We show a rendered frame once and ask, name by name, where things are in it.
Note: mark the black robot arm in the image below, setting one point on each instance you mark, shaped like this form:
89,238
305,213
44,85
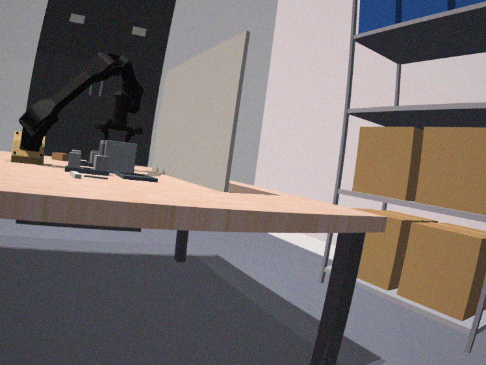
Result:
40,117

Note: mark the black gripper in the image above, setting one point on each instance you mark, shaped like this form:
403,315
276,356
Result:
119,119

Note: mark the beige flat panel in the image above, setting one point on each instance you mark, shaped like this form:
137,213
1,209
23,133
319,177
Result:
199,113

